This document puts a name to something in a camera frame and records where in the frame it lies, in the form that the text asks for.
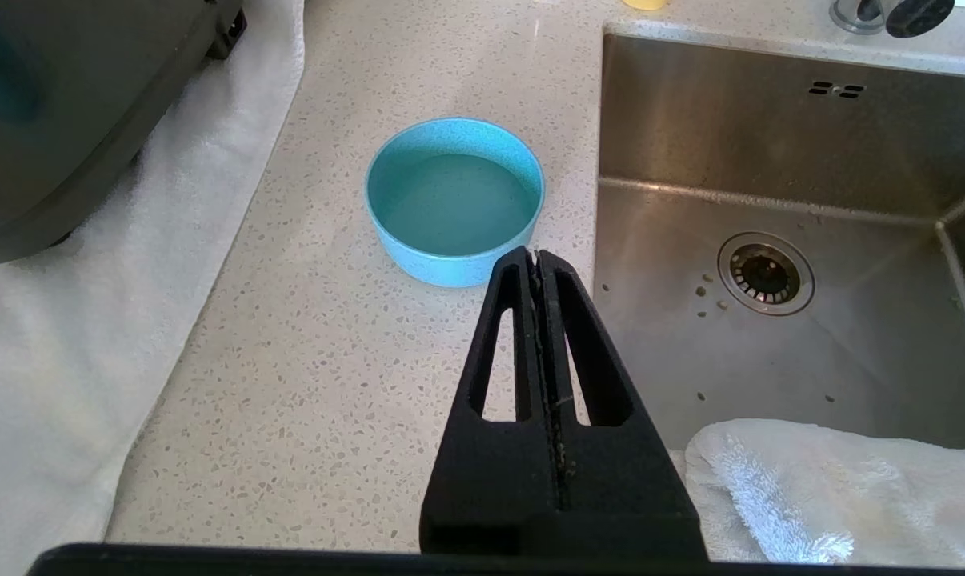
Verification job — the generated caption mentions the round sink drain strainer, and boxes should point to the round sink drain strainer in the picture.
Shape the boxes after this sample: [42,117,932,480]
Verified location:
[717,232,815,317]

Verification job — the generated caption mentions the light blue bowl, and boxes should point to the light blue bowl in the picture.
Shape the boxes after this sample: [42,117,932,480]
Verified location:
[364,118,546,289]

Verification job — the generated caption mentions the black rice cooker body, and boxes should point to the black rice cooker body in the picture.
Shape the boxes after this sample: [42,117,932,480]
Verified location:
[0,0,247,270]

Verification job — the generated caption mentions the chrome faucet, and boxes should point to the chrome faucet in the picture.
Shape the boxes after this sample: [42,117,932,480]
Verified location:
[830,0,955,39]

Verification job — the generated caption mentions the white foam cloth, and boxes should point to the white foam cloth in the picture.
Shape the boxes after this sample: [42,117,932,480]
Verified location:
[0,0,307,576]

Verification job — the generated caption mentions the white fluffy towel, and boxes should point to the white fluffy towel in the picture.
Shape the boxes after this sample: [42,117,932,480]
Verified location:
[668,418,965,570]

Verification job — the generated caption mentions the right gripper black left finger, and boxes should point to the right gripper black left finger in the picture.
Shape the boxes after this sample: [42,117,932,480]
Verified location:
[420,246,565,558]

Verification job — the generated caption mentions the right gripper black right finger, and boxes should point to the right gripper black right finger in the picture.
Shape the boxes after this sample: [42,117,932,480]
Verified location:
[539,251,709,559]

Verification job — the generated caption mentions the stainless steel sink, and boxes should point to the stainless steel sink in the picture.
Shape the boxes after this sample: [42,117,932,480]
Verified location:
[593,22,965,449]

